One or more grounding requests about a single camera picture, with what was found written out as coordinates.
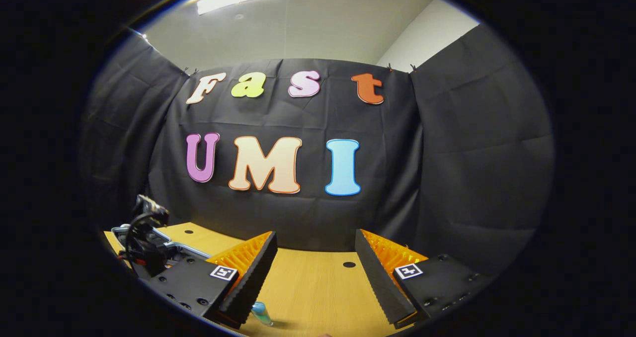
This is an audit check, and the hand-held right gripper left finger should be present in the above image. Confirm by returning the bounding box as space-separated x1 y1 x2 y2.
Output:
141 231 278 329

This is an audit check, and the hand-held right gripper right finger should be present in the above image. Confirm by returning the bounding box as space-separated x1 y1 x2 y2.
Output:
354 229 492 328

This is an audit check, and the blue skin care tube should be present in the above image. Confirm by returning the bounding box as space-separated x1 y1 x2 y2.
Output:
250 301 275 327

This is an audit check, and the black backdrop cloth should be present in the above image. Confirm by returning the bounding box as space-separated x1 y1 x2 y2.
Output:
79 24 555 278

